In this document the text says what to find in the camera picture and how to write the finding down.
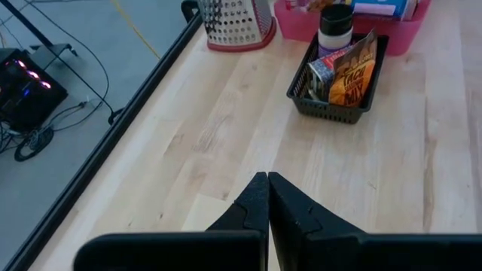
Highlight black floor cable bundle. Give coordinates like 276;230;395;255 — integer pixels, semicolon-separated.
0;0;125;163

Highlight spice jar purple label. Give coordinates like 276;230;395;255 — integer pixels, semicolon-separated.
317;3;355;58

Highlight red snack packet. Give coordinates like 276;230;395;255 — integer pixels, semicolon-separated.
305;47;353;102

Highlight red Froot Loops cereal box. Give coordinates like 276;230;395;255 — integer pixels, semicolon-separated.
285;0;310;11

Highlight pink translucent plastic bin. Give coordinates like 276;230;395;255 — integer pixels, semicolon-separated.
273;0;432;57

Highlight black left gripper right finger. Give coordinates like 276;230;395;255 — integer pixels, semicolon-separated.
267;171;366;271

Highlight orange taco mix packet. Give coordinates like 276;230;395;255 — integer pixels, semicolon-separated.
328;29;379;108

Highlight black plastic basket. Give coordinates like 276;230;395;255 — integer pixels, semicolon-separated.
285;32;390;125

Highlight black computer tower pink lights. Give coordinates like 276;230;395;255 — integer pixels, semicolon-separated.
0;47;69;132

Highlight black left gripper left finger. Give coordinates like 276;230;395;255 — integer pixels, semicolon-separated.
206;171;270;271

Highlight metal box grater red handle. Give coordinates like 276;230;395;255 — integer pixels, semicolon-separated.
197;0;278;53

